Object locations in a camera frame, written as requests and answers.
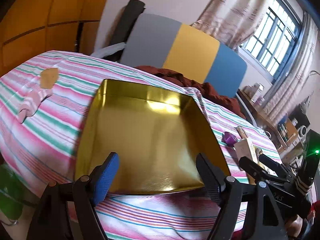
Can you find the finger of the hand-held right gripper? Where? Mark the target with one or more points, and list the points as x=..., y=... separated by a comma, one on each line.
x=272, y=163
x=252, y=167

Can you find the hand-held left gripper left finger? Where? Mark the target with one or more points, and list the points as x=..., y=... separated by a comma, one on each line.
x=106, y=177

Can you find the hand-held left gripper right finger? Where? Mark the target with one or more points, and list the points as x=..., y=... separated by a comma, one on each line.
x=210, y=180

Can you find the long cream packet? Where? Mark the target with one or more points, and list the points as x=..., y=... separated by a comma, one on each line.
x=245, y=146

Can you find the purple soft toy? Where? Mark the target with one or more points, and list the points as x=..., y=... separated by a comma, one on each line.
x=229, y=138

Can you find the gold tin box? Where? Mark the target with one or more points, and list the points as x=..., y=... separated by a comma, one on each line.
x=150, y=135

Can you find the white round device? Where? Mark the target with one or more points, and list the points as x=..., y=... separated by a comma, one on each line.
x=302, y=130

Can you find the wooden desk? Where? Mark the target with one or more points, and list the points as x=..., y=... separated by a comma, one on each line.
x=262, y=116

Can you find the black box appliance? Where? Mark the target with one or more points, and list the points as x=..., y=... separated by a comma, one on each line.
x=298, y=116

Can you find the purple jar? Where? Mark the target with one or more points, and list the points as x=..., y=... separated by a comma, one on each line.
x=260, y=100

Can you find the striped bed sheet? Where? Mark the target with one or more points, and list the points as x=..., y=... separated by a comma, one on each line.
x=50, y=135

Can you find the white box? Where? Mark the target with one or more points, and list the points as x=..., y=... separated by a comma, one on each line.
x=253, y=90

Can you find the pale patterned curtain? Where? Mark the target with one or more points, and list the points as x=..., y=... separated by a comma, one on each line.
x=295, y=80

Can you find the dark red blanket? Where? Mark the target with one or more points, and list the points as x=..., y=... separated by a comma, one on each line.
x=212, y=90

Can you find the green bin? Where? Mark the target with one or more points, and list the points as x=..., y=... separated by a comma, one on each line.
x=10, y=192

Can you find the pink striped cloth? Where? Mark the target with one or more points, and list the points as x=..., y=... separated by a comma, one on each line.
x=31, y=102

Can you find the barred window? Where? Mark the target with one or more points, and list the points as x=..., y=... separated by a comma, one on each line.
x=275, y=37

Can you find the white cloth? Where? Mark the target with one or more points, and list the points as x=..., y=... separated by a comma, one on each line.
x=110, y=48

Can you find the grey yellow blue headboard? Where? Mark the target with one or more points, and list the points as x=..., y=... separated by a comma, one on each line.
x=192, y=50

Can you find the dark grey rolled mat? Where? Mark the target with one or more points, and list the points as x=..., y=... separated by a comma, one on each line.
x=127, y=22

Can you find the pink patterned curtain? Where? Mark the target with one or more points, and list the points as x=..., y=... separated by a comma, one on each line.
x=232, y=5

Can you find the orange wooden wardrobe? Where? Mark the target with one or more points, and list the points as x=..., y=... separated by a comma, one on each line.
x=37, y=17

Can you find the grey curved bed rail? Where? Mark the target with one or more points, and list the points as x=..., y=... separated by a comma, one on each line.
x=246, y=110

